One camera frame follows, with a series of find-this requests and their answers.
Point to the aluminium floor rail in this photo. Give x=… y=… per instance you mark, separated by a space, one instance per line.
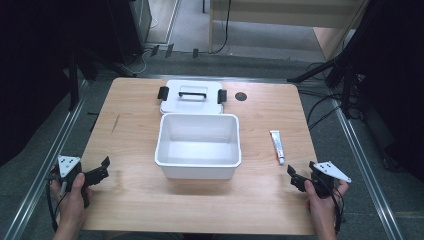
x=43 y=173
x=363 y=173

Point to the person's right hand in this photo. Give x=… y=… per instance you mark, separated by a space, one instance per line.
x=321 y=208

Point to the person's left hand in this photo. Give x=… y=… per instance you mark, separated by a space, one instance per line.
x=74 y=200

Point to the black round table grommet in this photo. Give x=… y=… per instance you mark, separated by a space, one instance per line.
x=240 y=96

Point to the white plastic storage box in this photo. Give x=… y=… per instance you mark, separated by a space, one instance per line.
x=198 y=146

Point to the black tripod stand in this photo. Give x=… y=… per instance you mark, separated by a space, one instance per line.
x=336 y=63

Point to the black curtain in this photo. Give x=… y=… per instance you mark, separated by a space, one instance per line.
x=396 y=83
x=40 y=66

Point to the light wooden furniture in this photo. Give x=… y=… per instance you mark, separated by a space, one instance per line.
x=286 y=13

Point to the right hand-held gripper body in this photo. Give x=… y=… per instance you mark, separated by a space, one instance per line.
x=328 y=175

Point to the white ointment tube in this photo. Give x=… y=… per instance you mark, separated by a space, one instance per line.
x=278 y=146

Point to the black cabinet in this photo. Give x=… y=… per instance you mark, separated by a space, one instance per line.
x=128 y=30

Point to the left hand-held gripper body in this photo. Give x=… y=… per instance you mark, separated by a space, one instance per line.
x=68 y=165

